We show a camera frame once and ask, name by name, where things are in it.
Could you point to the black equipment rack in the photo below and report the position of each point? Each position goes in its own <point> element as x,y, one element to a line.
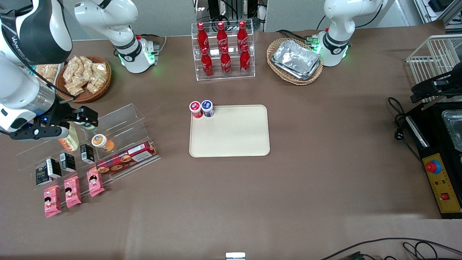
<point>231,9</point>

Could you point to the pink snack packet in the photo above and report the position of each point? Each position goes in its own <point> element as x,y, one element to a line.
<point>72,192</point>
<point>52,202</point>
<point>95,182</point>

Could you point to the silver foil tray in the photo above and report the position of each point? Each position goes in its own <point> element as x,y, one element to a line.
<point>296,56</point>
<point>306,76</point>

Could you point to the blue-lid small cup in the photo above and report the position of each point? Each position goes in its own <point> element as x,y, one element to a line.
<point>207,106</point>

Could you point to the green-lid small cup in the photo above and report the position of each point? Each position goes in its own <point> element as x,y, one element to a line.
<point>90,126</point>

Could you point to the yellow control panel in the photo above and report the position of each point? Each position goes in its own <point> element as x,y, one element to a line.
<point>447,184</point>

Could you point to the red-lid small cup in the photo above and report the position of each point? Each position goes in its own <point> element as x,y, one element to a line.
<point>196,107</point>

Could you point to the clear acrylic bottle rack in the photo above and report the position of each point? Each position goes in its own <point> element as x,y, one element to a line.
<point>249,70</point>

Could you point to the clear acrylic tiered shelf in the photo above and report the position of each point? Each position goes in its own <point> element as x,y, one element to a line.
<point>122,119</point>

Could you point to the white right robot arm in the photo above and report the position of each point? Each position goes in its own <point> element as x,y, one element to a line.
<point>21,86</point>

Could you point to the black sealing machine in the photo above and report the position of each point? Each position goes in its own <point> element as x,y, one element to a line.
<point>436,144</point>

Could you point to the cream plastic tray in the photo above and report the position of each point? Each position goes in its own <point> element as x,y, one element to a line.
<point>234,133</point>

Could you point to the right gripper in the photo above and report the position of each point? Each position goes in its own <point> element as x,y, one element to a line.
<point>62,113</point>

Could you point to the aluminium frame with equipment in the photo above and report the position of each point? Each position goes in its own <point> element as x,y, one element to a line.
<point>436,9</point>

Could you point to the clear plastic container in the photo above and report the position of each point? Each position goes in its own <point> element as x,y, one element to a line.
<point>455,126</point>

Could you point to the small black carton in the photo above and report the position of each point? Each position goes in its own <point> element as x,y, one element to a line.
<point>87,154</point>
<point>42,176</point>
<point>68,162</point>
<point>54,168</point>

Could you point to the red cola bottle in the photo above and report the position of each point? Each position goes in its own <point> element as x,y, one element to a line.
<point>242,35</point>
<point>225,63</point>
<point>202,38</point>
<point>207,65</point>
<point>222,36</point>
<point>245,61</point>

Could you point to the red cookie box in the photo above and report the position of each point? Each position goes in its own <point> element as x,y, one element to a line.
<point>126,159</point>

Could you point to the brown wicker basket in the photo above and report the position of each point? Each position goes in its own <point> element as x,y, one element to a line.
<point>103,88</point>

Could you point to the red rocker switch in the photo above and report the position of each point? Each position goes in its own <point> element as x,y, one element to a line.
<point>445,196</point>

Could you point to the small white grey device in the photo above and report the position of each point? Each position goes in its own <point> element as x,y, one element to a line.
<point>235,256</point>

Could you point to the triangle sandwich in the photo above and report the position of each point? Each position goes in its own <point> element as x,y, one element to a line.
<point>72,141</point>

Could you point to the red emergency stop button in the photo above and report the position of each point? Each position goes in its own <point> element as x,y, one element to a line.
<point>432,166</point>

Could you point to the orange-lid small cup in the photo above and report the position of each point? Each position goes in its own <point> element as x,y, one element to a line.
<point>100,141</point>

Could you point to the clear bag of beige snacks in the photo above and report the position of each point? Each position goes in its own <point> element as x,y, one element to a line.
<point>95,83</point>
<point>75,89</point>
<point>86,65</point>
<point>72,68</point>
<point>101,69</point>

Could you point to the light woven wicker basket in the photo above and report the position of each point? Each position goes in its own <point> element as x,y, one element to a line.
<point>278,74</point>

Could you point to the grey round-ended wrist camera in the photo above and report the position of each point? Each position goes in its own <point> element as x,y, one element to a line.
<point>36,133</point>

